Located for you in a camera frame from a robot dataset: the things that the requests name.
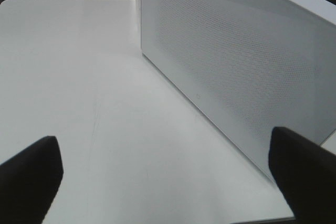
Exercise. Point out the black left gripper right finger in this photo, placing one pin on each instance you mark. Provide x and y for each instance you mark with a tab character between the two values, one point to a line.
305	174

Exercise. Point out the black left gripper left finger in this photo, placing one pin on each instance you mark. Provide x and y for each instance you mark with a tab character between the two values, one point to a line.
30	181

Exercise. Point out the white microwave door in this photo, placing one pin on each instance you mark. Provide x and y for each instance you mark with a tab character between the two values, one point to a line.
249	65

